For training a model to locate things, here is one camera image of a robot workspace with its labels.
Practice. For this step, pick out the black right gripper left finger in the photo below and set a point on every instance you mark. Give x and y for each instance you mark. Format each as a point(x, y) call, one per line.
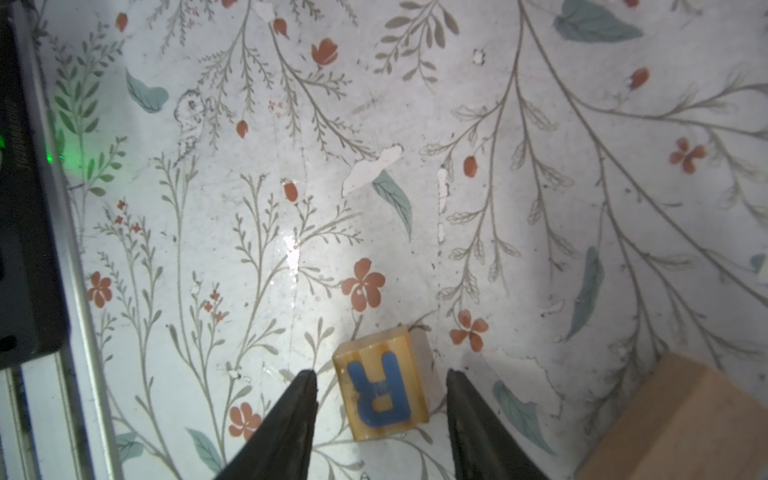
point(281, 447)

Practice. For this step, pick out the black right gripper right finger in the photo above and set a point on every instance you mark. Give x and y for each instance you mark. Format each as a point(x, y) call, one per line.
point(482, 448)

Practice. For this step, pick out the letter H wood cube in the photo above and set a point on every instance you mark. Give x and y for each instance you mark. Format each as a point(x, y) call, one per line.
point(381, 384)

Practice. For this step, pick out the plain tan wood block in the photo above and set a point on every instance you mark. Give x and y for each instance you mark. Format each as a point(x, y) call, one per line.
point(687, 421)

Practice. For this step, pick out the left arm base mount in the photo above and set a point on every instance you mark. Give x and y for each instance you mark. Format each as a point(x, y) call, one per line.
point(33, 318)

